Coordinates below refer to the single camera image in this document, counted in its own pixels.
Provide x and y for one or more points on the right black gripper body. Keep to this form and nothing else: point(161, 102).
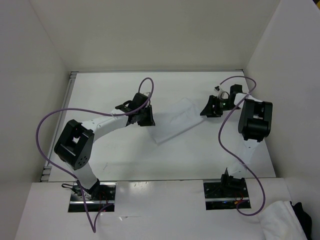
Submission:
point(226, 106)

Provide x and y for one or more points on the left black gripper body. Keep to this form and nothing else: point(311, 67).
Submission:
point(140, 113)

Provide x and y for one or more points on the white skirt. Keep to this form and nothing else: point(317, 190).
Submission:
point(175, 120)

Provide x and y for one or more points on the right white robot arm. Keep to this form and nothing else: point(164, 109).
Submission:
point(254, 125)

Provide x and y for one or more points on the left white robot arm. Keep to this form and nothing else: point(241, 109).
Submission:
point(75, 144)

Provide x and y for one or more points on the white cloth pile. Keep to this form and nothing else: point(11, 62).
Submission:
point(279, 222)

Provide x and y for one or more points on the black cloth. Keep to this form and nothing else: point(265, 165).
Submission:
point(304, 219)

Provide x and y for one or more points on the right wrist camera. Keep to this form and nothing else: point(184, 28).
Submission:
point(220, 93)

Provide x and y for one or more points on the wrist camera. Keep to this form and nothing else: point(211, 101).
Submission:
point(220, 93)
point(147, 94)

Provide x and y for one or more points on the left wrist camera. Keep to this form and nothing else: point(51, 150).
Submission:
point(147, 94)

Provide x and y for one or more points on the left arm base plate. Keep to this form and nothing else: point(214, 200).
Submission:
point(103, 200)

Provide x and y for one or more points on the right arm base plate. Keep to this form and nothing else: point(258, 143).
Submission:
point(219, 198)

